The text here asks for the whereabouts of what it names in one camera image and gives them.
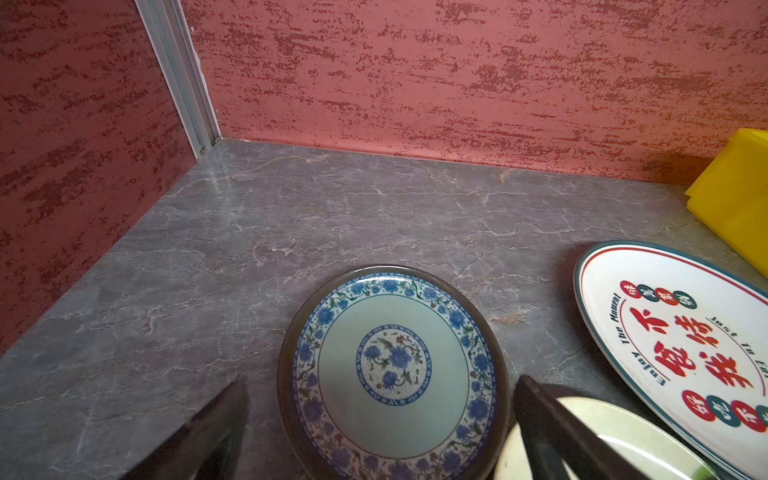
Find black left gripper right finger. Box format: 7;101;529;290
512;375;646;479

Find yellow plastic bin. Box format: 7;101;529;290
685;128;767;275

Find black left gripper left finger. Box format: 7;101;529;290
122;377;249;479

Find aluminium corner post left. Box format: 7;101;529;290
135;0;222;159

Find white plate red characters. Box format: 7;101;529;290
573;241;767;479

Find blue floral plate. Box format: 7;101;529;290
277;265;510;479

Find cream plate green patch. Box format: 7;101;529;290
493;396;720;479

